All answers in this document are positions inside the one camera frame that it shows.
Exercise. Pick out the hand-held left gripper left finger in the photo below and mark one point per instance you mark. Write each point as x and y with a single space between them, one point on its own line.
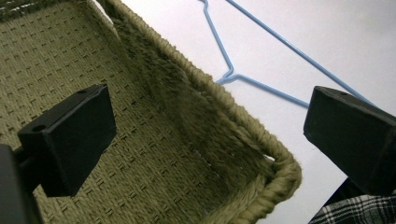
71 140

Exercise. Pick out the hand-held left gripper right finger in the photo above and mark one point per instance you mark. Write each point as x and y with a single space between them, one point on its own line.
351 137

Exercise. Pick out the black white plaid cloth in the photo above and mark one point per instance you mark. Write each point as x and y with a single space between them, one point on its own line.
358 210

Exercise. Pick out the woven olive basket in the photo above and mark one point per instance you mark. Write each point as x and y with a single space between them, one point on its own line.
146 149

